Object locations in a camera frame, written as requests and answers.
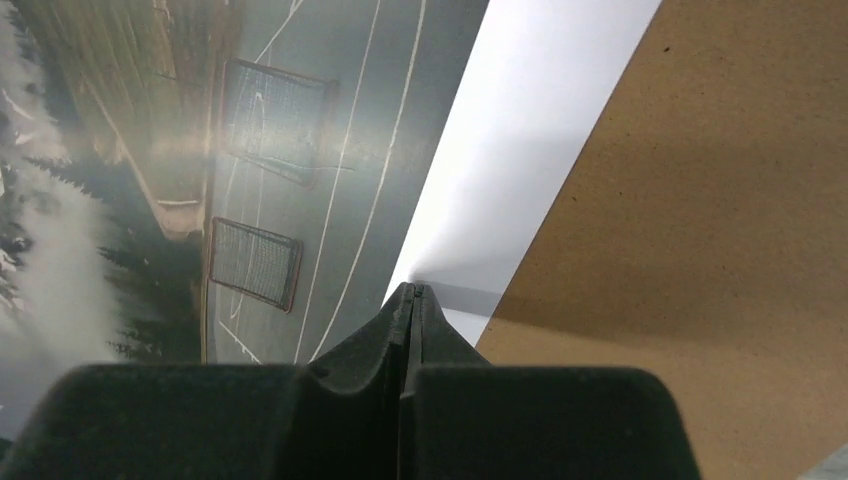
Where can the brown cardboard backing board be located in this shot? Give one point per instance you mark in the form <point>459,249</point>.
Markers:
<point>702,235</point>

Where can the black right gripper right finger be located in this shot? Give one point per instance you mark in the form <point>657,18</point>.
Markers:
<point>463,418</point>

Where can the glossy photo with white borders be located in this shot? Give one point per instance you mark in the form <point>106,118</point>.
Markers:
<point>244,181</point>

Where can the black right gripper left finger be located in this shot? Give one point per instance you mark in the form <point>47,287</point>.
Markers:
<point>339,417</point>

